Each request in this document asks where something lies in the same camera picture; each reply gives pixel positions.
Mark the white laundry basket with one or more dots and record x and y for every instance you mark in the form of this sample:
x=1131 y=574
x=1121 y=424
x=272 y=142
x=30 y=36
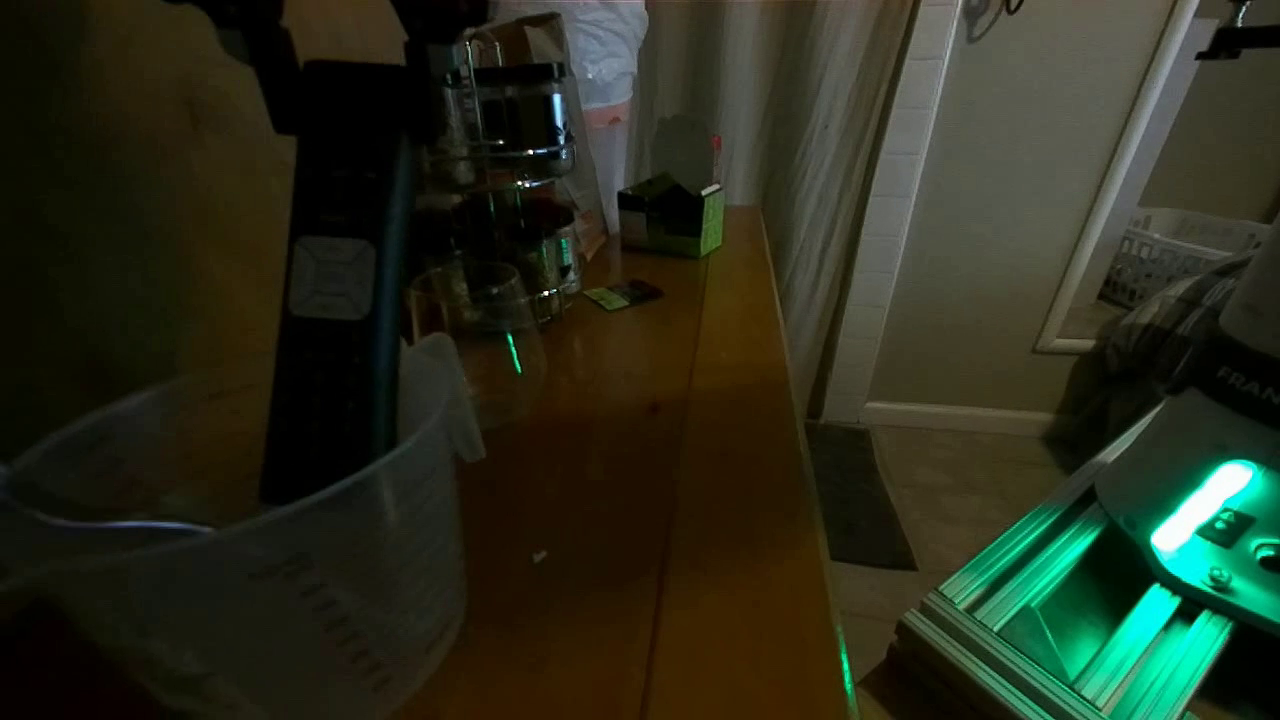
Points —
x=1173 y=254

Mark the small green card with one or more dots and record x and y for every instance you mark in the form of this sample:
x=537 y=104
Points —
x=620 y=294

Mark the aluminium profile mounting frame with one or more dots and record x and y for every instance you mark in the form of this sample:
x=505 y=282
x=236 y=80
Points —
x=1054 y=626

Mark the glass jars cluster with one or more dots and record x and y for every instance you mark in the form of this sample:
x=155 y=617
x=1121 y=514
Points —
x=521 y=175

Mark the dark floor mat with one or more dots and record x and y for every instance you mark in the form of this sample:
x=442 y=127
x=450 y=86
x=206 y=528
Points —
x=859 y=494

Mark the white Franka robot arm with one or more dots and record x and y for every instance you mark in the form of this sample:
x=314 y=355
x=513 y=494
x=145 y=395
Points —
x=1260 y=302

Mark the white door frame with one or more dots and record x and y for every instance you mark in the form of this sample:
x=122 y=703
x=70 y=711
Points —
x=895 y=213

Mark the green cardboard box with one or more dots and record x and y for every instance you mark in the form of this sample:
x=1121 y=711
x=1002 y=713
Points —
x=680 y=213

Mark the round clear glass jar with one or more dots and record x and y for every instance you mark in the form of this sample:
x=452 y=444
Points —
x=513 y=365

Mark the dark clothes pile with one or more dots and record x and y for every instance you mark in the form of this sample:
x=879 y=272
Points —
x=1144 y=360

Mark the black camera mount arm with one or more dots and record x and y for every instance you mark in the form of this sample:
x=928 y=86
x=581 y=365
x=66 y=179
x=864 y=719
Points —
x=1240 y=34

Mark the wooden dresser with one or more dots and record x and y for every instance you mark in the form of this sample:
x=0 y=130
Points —
x=601 y=535

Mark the black remote control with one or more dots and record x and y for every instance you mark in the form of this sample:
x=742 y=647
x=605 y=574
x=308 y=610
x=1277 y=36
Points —
x=332 y=294

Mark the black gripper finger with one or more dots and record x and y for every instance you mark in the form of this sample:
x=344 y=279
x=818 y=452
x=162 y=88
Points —
x=425 y=52
x=264 y=60

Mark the white bin with bag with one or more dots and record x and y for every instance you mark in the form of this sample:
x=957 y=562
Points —
x=605 y=80

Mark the clear plastic measuring jug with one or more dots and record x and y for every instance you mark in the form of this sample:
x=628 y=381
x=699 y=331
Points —
x=306 y=601

